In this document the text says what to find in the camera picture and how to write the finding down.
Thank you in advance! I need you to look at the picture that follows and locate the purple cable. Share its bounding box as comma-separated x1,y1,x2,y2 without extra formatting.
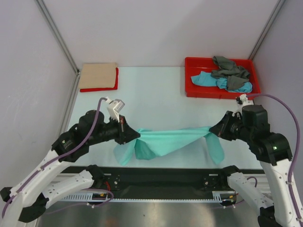
213,93,303,227
0,96,114,220

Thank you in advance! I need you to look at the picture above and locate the left white cable duct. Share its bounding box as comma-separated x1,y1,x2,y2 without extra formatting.
63,192,214,203

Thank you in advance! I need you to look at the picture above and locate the right aluminium frame post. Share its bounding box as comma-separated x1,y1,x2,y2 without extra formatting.
248,0,286,60

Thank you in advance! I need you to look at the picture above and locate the grey t shirt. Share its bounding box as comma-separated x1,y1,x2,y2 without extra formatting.
211,56,250,91

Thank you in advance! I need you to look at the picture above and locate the aluminium frame post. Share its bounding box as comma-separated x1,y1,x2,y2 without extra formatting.
248,0,286,60
34,0,80,75

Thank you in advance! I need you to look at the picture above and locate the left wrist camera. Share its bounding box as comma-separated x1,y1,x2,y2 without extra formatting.
106,97,125,122

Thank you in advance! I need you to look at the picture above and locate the folded red t shirt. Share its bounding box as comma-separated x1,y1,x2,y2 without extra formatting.
80,67,119,93

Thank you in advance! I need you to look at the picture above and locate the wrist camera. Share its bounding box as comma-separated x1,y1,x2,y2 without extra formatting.
232,94,254,116
106,97,125,122

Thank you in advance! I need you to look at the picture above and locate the folded beige t shirt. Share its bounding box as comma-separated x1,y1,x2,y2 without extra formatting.
79,62,117,89

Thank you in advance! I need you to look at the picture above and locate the white cable duct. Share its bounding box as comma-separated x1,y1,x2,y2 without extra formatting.
63,192,214,203
212,191,238,203

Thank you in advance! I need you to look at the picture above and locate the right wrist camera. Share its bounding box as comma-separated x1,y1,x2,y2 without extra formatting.
232,94,254,116

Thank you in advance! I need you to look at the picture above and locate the mint green t shirt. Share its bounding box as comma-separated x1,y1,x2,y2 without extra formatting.
114,126,224,166

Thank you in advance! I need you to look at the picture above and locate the blue t shirt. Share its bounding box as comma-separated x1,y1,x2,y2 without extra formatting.
191,71,253,93

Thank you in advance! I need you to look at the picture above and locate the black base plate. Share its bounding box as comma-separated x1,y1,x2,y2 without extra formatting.
47,165,277,201

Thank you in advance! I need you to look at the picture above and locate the red plastic bin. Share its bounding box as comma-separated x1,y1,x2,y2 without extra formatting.
185,57,261,99

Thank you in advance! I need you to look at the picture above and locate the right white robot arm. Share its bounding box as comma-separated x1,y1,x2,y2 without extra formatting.
210,105,303,227

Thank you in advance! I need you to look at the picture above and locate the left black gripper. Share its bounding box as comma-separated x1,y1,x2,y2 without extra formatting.
88,114,140,145

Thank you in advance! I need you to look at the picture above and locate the right white cable duct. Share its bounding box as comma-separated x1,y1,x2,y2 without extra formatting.
212,191,238,203

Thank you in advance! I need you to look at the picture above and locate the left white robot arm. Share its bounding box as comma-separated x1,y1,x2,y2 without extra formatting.
0,110,140,227

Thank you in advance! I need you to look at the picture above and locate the left aluminium frame post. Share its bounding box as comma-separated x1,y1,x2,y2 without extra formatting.
34,0,80,75

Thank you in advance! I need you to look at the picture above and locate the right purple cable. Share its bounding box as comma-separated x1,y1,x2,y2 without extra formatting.
213,93,303,227

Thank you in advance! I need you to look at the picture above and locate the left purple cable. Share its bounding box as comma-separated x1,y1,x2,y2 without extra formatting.
0,96,114,220

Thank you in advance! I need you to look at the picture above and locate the aluminium front rail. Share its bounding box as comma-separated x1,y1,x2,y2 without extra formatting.
33,172,292,193

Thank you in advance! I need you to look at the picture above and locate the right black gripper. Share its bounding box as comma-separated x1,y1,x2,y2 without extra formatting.
209,110,253,142

